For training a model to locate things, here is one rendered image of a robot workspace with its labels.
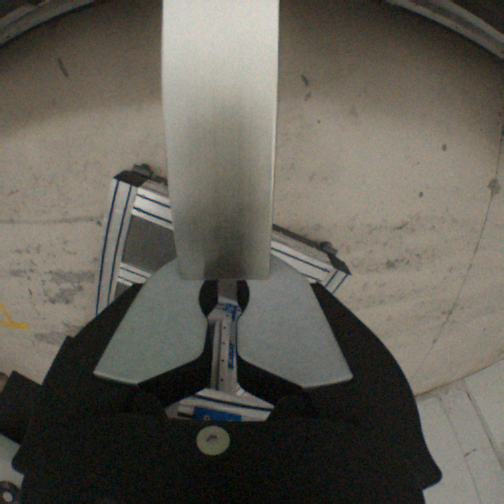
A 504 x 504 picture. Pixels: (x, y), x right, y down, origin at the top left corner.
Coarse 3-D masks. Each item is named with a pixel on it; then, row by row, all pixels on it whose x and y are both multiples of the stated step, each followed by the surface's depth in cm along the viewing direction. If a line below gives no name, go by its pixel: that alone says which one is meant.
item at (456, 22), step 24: (48, 0) 37; (72, 0) 40; (96, 0) 48; (384, 0) 48; (408, 0) 43; (432, 0) 39; (24, 24) 40; (456, 24) 44; (0, 48) 50; (480, 48) 55
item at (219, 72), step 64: (192, 0) 4; (256, 0) 4; (192, 64) 5; (256, 64) 5; (192, 128) 6; (256, 128) 6; (192, 192) 7; (256, 192) 7; (192, 256) 8; (256, 256) 8
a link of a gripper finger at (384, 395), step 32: (320, 288) 8; (352, 320) 7; (352, 352) 6; (384, 352) 6; (352, 384) 5; (384, 384) 5; (320, 416) 5; (352, 416) 4; (384, 416) 4; (416, 416) 4; (416, 448) 4
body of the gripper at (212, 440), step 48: (96, 432) 4; (144, 432) 4; (192, 432) 4; (240, 432) 4; (288, 432) 4; (336, 432) 4; (48, 480) 2; (96, 480) 3; (144, 480) 3; (192, 480) 3; (240, 480) 3; (288, 480) 3; (336, 480) 3; (384, 480) 3
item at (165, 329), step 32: (160, 288) 8; (192, 288) 8; (128, 320) 7; (160, 320) 7; (192, 320) 7; (128, 352) 6; (160, 352) 6; (192, 352) 6; (128, 384) 5; (160, 384) 6; (192, 384) 6
